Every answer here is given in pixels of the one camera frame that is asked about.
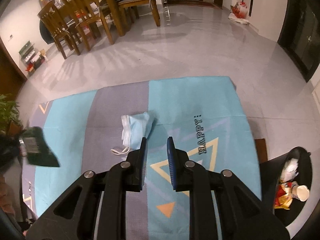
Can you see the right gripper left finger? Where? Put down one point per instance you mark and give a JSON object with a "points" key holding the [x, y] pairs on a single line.
{"points": [[94, 206]]}

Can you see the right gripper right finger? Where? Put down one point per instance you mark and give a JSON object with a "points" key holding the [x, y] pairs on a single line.
{"points": [[220, 203]]}

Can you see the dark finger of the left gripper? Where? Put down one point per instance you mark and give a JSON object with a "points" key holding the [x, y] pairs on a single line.
{"points": [[10, 150]]}

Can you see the dark green wrapper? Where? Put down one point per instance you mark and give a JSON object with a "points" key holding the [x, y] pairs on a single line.
{"points": [[34, 148]]}

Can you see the black trash bin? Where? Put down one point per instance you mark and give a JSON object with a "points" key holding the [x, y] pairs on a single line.
{"points": [[270, 172]]}

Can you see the green potted plant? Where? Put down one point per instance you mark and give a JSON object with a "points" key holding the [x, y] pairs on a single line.
{"points": [[9, 113]]}

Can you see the red snack bag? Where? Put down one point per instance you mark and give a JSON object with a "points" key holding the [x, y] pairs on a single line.
{"points": [[283, 197]]}

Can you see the white crumpled tissue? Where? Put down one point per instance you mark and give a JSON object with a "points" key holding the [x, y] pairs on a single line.
{"points": [[289, 171]]}

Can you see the blue patterned rug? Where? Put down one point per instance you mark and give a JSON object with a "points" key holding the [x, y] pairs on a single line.
{"points": [[203, 115]]}

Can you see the white paper cup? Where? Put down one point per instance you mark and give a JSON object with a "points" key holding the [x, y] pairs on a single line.
{"points": [[300, 192]]}

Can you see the books stack on floor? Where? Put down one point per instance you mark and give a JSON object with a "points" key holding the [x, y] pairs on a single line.
{"points": [[32, 58]]}

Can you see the blue face mask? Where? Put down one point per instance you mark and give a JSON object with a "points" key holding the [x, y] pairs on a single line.
{"points": [[135, 128]]}

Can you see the wooden dining chair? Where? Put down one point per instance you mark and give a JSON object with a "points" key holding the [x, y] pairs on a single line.
{"points": [[59, 29]]}

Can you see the wooden dining table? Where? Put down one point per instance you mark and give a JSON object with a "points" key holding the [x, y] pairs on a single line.
{"points": [[87, 12]]}

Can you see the dark glass cabinet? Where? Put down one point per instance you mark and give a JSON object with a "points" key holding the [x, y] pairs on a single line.
{"points": [[299, 36]]}

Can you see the wooden chair with cushion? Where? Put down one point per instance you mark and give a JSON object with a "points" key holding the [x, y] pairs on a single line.
{"points": [[124, 4]]}

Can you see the red white floor bag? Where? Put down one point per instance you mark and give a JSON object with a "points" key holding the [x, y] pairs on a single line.
{"points": [[239, 13]]}

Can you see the white cabinet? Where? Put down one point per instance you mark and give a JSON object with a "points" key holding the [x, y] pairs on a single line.
{"points": [[266, 17]]}

